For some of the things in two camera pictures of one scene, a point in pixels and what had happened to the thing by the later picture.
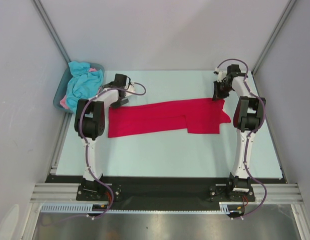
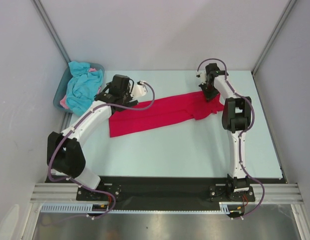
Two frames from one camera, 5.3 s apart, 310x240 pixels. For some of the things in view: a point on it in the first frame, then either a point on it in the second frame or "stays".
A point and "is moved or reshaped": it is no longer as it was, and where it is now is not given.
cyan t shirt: x=82 y=83 stays
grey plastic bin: x=61 y=89 stays
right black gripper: x=218 y=90 to x=210 y=90
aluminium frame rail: x=277 y=193 stays
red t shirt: x=197 y=116 is moved or reshaped
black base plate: x=231 y=193 stays
